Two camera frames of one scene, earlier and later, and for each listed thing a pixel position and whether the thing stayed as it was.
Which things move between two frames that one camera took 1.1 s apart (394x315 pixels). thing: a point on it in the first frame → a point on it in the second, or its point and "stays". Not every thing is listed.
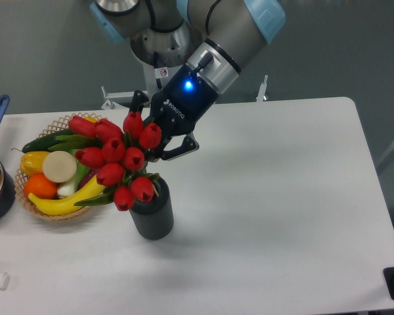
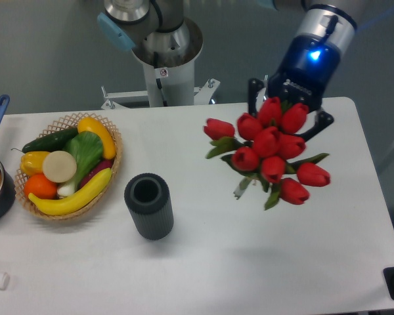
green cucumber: [43, 144] stays
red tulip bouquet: [119, 152] → [262, 147]
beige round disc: [59, 166] stays
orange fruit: [40, 187] stays
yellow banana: [54, 207] stays
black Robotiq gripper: [184, 98] → [309, 64]
